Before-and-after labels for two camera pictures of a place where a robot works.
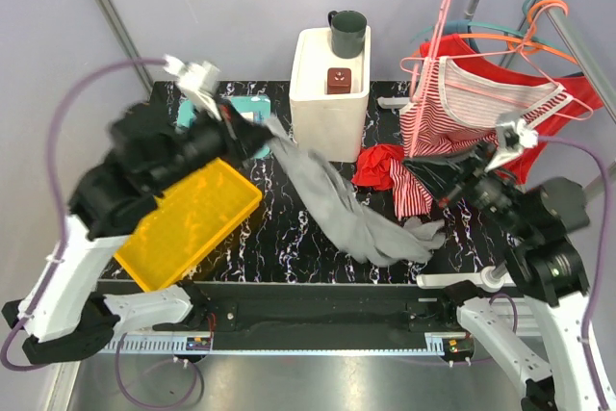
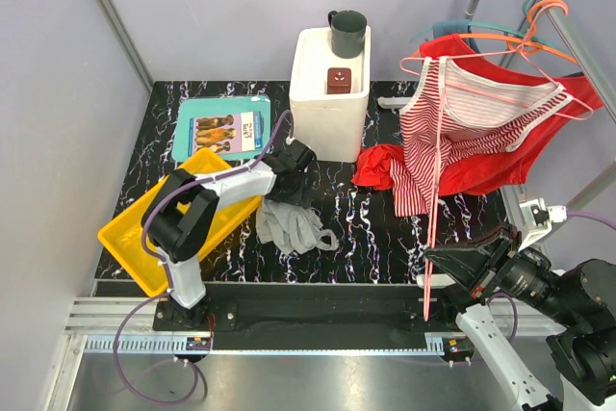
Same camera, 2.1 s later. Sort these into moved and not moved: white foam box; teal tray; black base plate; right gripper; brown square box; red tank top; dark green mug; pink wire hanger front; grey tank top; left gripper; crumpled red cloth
Moved: pink wire hanger front; left gripper; right gripper; grey tank top
Not moved: dark green mug; red tank top; crumpled red cloth; white foam box; black base plate; teal tray; brown square box
